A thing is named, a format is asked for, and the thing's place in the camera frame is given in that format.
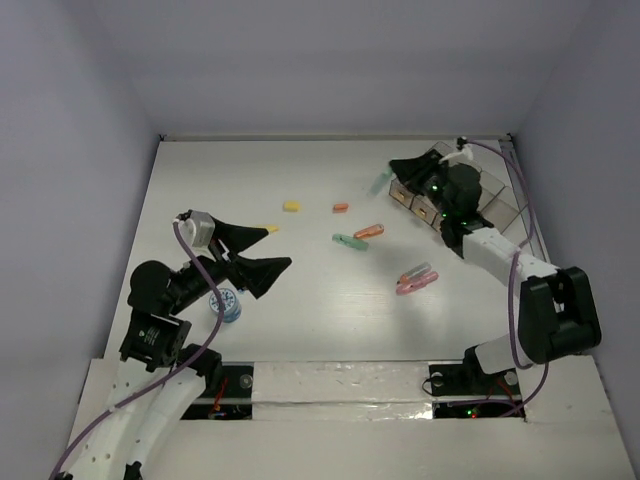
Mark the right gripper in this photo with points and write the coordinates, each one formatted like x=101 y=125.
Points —
x=411 y=170

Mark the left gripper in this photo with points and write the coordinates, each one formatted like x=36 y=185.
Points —
x=223 y=255

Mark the clear green highlighter body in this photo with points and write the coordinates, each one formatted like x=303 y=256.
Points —
x=380 y=182

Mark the blue lid pin jar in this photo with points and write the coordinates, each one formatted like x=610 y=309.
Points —
x=230 y=304

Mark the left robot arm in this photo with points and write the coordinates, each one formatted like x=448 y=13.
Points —
x=159 y=374

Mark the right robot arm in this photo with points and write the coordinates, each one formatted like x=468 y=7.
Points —
x=551 y=311

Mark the yellow marker cap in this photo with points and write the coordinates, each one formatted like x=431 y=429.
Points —
x=291 y=206

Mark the clear compartment organizer tray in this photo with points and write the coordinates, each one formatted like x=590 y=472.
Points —
x=500 y=200

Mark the grey orange highlighter pen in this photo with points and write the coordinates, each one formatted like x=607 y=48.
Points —
x=415 y=272

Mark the pink highlighter pen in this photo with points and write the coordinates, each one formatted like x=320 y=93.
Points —
x=415 y=283

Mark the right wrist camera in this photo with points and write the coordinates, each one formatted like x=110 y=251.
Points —
x=461 y=154

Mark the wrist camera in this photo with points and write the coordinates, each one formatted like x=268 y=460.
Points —
x=461 y=154
x=195 y=229

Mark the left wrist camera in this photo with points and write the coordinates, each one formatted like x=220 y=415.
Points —
x=195 y=229

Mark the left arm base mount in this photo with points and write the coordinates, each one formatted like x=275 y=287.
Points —
x=230 y=400

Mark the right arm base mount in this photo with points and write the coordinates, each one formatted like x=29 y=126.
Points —
x=456 y=394

